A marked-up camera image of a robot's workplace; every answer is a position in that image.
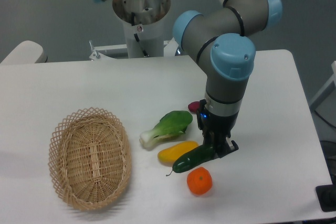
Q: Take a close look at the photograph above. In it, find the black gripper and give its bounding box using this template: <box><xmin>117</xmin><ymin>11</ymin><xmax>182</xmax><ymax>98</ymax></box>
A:
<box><xmin>197</xmin><ymin>99</ymin><xmax>239</xmax><ymax>159</ymax></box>

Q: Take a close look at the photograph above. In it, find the green cucumber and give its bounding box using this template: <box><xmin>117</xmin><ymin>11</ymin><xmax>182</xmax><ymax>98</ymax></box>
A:
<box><xmin>166</xmin><ymin>145</ymin><xmax>215</xmax><ymax>176</ymax></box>

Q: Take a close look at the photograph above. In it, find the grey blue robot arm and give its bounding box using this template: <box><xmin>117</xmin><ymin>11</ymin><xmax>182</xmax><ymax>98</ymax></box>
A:
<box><xmin>94</xmin><ymin>0</ymin><xmax>282</xmax><ymax>162</ymax></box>

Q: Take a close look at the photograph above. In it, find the oval wicker basket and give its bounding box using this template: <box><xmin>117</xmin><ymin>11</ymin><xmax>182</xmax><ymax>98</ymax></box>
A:
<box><xmin>48</xmin><ymin>108</ymin><xmax>132</xmax><ymax>211</ymax></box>

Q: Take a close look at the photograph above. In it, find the orange tangerine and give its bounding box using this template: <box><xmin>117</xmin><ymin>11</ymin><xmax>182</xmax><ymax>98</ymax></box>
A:
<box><xmin>187</xmin><ymin>167</ymin><xmax>213</xmax><ymax>196</ymax></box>

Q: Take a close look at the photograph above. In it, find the purple sweet potato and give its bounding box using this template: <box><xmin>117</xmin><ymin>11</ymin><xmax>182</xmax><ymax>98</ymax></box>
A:
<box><xmin>187</xmin><ymin>101</ymin><xmax>200</xmax><ymax>113</ymax></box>

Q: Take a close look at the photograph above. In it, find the green bok choy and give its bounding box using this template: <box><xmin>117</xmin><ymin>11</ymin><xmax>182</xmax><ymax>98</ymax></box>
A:
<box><xmin>139</xmin><ymin>111</ymin><xmax>193</xmax><ymax>150</ymax></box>

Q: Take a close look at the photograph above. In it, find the yellow mango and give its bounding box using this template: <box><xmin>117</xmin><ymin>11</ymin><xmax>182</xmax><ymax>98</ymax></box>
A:
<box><xmin>157</xmin><ymin>141</ymin><xmax>199</xmax><ymax>164</ymax></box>

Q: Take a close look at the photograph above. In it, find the black device at table edge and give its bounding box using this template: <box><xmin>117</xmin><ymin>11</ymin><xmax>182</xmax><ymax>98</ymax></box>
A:
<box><xmin>316</xmin><ymin>185</ymin><xmax>335</xmax><ymax>212</ymax></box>

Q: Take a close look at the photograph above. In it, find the white chair armrest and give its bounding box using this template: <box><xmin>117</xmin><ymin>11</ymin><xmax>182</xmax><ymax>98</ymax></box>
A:
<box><xmin>1</xmin><ymin>40</ymin><xmax>48</xmax><ymax>66</ymax></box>

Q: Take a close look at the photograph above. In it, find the white furniture frame right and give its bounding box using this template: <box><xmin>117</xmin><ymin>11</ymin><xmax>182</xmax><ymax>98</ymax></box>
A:
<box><xmin>309</xmin><ymin>61</ymin><xmax>335</xmax><ymax>111</ymax></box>

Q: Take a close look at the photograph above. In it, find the black base cable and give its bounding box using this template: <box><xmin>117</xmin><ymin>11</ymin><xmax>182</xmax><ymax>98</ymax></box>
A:
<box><xmin>130</xmin><ymin>11</ymin><xmax>150</xmax><ymax>58</ymax></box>

